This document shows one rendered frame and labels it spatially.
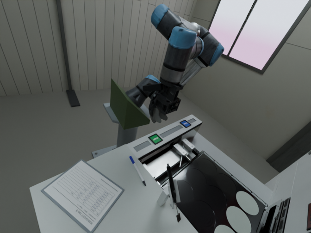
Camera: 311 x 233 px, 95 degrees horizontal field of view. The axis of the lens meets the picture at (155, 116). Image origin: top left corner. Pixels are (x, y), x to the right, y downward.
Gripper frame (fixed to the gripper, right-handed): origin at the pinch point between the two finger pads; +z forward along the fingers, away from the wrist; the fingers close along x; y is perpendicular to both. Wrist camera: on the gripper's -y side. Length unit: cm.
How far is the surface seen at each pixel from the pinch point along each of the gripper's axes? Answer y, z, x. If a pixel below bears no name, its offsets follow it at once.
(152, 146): 3.5, 14.7, 0.5
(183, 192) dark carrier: 26.8, 20.8, 0.1
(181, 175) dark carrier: 21.1, 20.7, 5.6
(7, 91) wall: -233, 104, -53
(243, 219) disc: 49, 21, 13
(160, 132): -1.6, 14.7, 11.2
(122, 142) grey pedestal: -35, 56, 11
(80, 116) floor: -146, 111, 15
